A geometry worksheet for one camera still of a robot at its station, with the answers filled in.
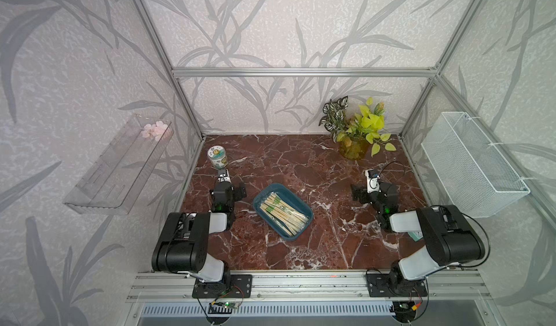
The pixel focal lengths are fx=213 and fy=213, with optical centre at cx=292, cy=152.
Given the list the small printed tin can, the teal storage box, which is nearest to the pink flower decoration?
the small printed tin can

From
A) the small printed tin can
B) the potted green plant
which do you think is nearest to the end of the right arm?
the potted green plant

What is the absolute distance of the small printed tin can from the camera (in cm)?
104

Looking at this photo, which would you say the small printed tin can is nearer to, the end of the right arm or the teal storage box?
the teal storage box

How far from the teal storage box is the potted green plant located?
0.34 m

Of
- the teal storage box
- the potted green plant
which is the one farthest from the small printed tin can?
the potted green plant

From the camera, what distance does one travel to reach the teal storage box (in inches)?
34.1

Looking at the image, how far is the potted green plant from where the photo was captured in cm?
93

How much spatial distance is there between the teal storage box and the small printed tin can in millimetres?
224

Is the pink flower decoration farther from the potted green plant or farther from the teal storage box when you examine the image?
the potted green plant

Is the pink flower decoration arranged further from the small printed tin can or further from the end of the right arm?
the end of the right arm

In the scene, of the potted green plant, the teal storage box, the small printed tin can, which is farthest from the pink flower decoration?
the potted green plant

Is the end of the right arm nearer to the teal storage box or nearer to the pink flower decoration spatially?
the teal storage box

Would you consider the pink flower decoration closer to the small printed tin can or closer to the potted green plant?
the small printed tin can

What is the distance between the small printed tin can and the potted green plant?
0.51 meters
